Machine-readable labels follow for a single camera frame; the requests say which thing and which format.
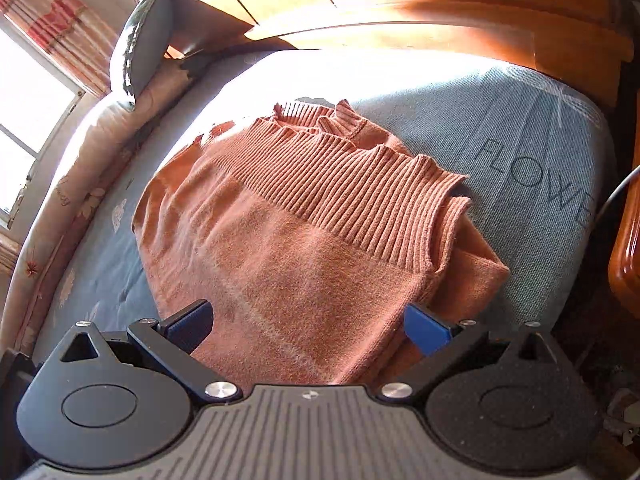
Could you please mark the wooden headboard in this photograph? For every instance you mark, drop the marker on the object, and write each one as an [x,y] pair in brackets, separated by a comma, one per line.
[400,15]

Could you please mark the window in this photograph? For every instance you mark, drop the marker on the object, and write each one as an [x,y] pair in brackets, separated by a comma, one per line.
[25,110]

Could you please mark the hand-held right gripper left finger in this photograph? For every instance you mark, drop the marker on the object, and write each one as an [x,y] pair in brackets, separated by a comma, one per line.
[192,327]

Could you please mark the wooden nightstand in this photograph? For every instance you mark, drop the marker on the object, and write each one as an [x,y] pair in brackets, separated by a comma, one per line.
[627,250]

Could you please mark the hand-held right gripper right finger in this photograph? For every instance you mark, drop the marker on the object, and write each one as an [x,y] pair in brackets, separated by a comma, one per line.
[425,331]

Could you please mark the orange knit sweater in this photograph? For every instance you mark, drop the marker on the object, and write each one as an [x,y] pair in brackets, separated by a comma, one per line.
[310,240]

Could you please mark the folded pink floral quilt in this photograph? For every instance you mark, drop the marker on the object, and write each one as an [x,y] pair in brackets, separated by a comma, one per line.
[75,170]

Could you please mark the pink patterned curtain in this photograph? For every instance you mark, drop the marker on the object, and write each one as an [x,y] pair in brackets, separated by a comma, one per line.
[60,20]
[9,255]

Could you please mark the grey pillow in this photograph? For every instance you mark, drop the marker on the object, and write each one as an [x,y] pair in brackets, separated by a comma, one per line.
[142,40]

